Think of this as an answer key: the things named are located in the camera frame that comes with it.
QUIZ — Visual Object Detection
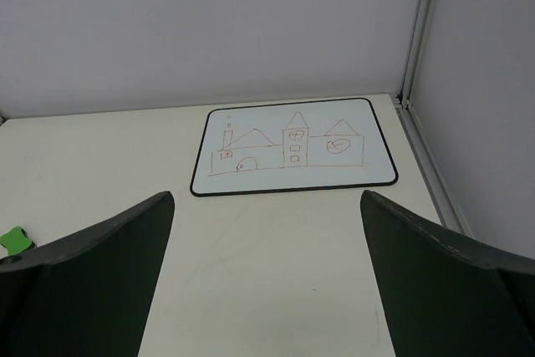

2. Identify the aluminium corner post right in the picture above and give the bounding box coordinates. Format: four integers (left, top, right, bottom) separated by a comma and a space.
391, 0, 474, 237

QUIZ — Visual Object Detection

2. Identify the white whiteboard black frame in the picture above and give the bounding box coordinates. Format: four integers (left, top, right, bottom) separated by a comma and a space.
190, 97, 399, 197

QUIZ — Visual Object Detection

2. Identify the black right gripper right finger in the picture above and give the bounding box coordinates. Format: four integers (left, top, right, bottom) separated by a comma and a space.
360, 191, 534, 356

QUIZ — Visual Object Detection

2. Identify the green whiteboard eraser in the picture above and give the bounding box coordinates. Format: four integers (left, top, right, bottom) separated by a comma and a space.
0, 227, 35, 256

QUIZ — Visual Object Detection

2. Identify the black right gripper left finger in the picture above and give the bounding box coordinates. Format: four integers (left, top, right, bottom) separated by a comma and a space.
1, 191, 175, 356

